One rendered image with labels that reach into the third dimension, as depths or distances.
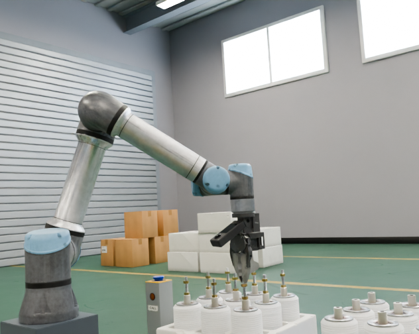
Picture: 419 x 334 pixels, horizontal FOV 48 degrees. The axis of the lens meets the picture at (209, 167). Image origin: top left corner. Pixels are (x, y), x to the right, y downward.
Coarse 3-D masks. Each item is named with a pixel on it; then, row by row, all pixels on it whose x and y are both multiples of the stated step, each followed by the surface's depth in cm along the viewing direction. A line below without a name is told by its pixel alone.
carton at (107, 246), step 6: (102, 240) 545; (108, 240) 537; (114, 240) 533; (102, 246) 544; (108, 246) 537; (114, 246) 532; (102, 252) 544; (108, 252) 536; (114, 252) 531; (102, 258) 543; (108, 258) 536; (114, 258) 530; (102, 264) 543; (108, 264) 535; (114, 264) 530
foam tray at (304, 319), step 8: (296, 320) 155; (304, 320) 156; (312, 320) 160; (160, 328) 155; (168, 328) 155; (200, 328) 152; (280, 328) 146; (288, 328) 147; (296, 328) 151; (304, 328) 155; (312, 328) 159
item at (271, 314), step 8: (256, 304) 150; (272, 304) 149; (280, 304) 151; (264, 312) 147; (272, 312) 148; (280, 312) 150; (264, 320) 147; (272, 320) 147; (280, 320) 149; (264, 328) 147; (272, 328) 147
